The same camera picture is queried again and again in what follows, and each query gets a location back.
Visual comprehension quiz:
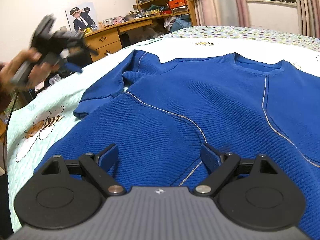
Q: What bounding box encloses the pilot boy poster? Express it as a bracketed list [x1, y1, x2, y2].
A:
[65, 2, 98, 32]

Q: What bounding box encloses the wooden desk with drawers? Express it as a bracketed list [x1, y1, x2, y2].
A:
[85, 14, 171, 62]

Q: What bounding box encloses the blue knit sweater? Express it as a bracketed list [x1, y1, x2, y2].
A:
[43, 50, 319, 239]

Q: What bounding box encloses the pink curtain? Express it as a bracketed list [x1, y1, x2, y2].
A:
[195, 0, 251, 27]

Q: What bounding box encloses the bee pattern quilted bedspread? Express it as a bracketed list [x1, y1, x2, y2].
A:
[6, 25, 320, 231]

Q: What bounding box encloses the person left hand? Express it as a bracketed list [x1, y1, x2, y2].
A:
[1, 48, 59, 93]

